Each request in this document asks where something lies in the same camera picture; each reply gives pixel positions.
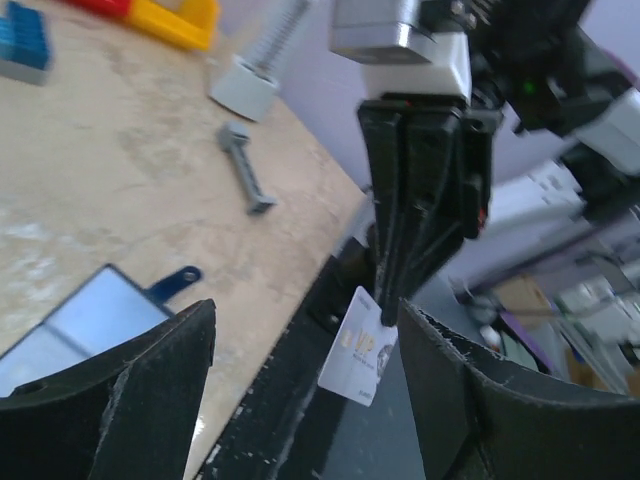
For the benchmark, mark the yellow plastic bin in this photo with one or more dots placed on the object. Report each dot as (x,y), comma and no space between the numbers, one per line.
(192,26)

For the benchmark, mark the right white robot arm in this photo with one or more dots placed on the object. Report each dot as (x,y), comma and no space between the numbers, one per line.
(534,57)

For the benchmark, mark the white metronome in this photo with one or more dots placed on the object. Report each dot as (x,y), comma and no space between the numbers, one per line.
(251,65)

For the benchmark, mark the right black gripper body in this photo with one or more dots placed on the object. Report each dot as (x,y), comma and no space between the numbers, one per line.
(473,178)

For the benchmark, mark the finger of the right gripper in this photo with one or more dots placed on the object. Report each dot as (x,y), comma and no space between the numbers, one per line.
(431,198)
(386,130)

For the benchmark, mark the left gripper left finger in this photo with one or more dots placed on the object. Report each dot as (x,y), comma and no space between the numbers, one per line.
(128,413)

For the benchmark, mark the blue toy brick block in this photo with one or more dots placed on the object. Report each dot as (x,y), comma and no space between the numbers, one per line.
(26,53)

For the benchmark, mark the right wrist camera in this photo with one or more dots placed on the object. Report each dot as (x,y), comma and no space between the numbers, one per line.
(406,46)

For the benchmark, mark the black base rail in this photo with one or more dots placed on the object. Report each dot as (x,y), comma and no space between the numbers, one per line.
(286,427)

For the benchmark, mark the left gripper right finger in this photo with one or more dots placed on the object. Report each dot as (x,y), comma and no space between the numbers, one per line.
(481,416)

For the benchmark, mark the red plastic bin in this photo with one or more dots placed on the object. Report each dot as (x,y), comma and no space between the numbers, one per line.
(110,8)

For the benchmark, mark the white card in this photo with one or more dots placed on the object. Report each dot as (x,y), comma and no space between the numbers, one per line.
(360,351)

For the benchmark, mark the navy blue card holder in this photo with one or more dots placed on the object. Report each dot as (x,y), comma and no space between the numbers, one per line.
(106,310)

